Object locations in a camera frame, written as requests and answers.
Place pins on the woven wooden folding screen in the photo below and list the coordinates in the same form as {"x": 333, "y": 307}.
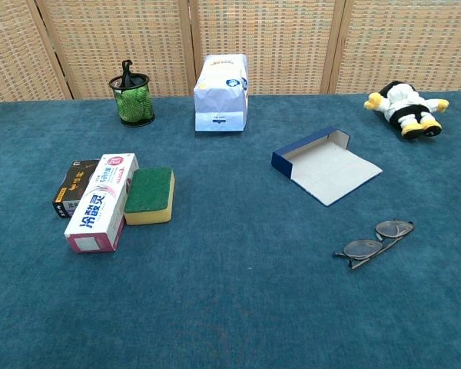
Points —
{"x": 253, "y": 38}

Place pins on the white paper bag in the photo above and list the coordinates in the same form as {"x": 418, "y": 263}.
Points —
{"x": 221, "y": 104}

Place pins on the green yellow sponge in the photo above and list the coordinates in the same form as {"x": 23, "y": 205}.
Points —
{"x": 150, "y": 192}

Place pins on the black white penguin plush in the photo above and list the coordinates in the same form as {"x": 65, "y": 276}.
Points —
{"x": 403, "y": 104}

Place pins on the blue glasses box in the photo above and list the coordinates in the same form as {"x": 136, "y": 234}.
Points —
{"x": 330, "y": 173}

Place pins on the black box gold print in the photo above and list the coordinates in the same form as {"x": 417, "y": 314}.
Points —
{"x": 75, "y": 184}

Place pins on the thin dark-framed eyeglasses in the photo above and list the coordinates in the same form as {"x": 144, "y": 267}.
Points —
{"x": 363, "y": 248}

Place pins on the black mesh pen holder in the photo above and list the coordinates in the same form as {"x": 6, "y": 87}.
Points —
{"x": 138, "y": 123}

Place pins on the white pink toothpaste box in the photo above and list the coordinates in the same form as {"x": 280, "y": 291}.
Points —
{"x": 96, "y": 207}

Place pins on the blue carpet table mat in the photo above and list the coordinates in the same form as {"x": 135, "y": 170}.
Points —
{"x": 230, "y": 288}

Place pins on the black plastic clip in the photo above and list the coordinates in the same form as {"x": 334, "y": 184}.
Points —
{"x": 127, "y": 75}

